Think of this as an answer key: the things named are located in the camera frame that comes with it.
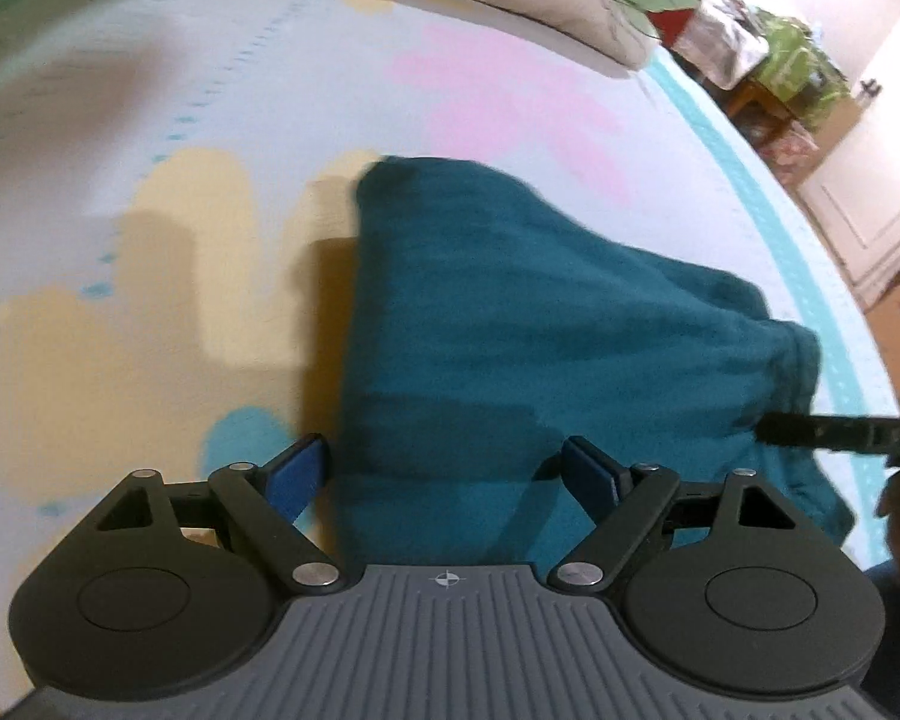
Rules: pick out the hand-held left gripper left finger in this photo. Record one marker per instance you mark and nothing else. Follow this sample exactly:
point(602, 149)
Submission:
point(296, 476)

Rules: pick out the leaf print pillow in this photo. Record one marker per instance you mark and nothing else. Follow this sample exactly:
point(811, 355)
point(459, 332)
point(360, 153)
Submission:
point(555, 7)

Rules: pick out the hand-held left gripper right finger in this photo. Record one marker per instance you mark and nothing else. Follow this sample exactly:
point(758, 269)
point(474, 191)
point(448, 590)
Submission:
point(589, 476)

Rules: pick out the pastel printed bed blanket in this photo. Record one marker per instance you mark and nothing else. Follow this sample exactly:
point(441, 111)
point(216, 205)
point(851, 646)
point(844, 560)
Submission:
point(195, 90)

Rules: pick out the wooden side table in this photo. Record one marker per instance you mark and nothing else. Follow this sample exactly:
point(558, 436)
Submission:
point(757, 105)

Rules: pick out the white door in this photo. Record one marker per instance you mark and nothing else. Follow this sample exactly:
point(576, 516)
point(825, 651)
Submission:
point(870, 165)

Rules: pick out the grey white bedding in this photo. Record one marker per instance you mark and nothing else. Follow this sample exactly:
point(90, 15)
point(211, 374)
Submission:
point(724, 30)

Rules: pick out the red board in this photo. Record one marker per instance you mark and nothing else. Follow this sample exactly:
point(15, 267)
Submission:
point(673, 24)

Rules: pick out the floral storage box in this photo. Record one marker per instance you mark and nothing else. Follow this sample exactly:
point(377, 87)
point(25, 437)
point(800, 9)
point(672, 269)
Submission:
point(791, 157)

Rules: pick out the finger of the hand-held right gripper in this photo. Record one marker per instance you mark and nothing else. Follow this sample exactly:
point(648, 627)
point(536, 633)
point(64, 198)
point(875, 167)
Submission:
point(810, 431)

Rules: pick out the teal pants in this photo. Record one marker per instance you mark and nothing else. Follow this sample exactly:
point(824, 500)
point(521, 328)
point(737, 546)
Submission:
point(495, 330)

